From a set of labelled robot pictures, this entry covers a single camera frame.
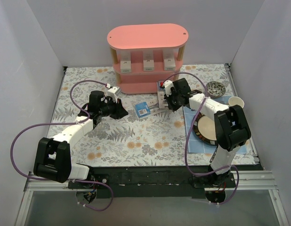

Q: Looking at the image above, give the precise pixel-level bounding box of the pink three-tier wooden shelf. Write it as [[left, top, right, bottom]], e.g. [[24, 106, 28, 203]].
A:
[[107, 23, 189, 94]]

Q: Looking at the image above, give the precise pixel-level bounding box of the dark rimmed cream plate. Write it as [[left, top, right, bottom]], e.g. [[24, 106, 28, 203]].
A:
[[193, 113, 218, 146]]

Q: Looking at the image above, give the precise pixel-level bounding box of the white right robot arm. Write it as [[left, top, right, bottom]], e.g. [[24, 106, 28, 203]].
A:
[[161, 78, 251, 187]]

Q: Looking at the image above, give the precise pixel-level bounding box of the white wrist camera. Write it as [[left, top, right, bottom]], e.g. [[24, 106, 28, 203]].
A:
[[107, 86, 121, 99], [161, 80, 174, 97]]

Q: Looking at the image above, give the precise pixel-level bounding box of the floral patterned ceramic bowl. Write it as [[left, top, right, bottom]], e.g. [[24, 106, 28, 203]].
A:
[[206, 81, 226, 98]]

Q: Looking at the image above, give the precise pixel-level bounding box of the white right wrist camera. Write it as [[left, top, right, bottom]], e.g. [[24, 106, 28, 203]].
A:
[[161, 80, 174, 97]]

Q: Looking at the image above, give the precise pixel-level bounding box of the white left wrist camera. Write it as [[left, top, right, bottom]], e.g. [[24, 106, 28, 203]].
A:
[[107, 86, 121, 99]]

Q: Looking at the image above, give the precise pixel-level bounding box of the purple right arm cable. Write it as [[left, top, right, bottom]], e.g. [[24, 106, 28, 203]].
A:
[[166, 72, 240, 204]]

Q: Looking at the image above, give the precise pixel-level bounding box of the white Harry's razor box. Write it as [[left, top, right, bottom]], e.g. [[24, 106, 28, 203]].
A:
[[120, 52, 131, 73]]

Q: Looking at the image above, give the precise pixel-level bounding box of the floral patterned tablecloth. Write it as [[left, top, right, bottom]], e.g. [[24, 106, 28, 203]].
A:
[[40, 63, 257, 168]]

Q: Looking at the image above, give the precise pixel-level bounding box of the dark handled table knife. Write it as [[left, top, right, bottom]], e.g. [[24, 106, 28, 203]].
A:
[[210, 152, 216, 163]]

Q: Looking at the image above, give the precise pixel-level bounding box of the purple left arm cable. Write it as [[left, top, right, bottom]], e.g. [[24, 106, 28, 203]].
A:
[[10, 80, 113, 211]]

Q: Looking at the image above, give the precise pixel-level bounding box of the blue checkered cloth napkin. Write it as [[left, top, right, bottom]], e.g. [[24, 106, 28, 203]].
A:
[[183, 96, 247, 154]]

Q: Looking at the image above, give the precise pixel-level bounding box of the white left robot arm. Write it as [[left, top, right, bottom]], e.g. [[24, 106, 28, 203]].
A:
[[33, 87, 128, 188]]

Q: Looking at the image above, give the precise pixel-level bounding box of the yellow ceramic mug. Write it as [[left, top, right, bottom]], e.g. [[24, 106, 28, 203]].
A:
[[228, 97, 244, 108]]

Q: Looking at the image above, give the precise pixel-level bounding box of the Gillette razor blister pack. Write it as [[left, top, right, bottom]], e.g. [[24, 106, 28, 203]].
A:
[[134, 99, 164, 119], [157, 81, 168, 109]]

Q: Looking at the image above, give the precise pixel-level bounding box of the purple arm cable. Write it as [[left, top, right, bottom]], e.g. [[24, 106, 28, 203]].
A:
[[166, 72, 240, 204], [10, 80, 113, 211]]

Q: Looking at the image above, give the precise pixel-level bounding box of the slim white H razor box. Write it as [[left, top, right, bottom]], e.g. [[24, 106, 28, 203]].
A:
[[143, 50, 154, 71]]

